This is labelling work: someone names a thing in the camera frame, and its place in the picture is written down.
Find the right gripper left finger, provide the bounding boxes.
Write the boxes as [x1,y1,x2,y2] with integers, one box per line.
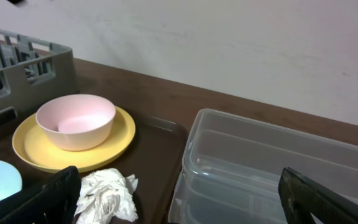
[0,166,81,224]

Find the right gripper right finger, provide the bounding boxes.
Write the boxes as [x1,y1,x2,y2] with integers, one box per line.
[278,167,358,224]

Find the white paper napkin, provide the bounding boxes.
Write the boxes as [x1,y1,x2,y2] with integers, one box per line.
[75,168,139,224]

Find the pink plastic bowl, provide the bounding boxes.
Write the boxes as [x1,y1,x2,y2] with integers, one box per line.
[35,94,116,151]

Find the clear plastic waste bin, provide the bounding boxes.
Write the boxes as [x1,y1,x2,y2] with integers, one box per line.
[168,109,358,223]

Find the yellow plastic plate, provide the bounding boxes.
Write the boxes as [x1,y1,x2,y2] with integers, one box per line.
[12,106,135,173]

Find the dark brown serving tray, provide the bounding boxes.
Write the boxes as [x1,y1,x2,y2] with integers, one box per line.
[0,110,187,223]

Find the grey plastic dish rack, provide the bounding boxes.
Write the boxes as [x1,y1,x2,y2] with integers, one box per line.
[0,29,79,126]

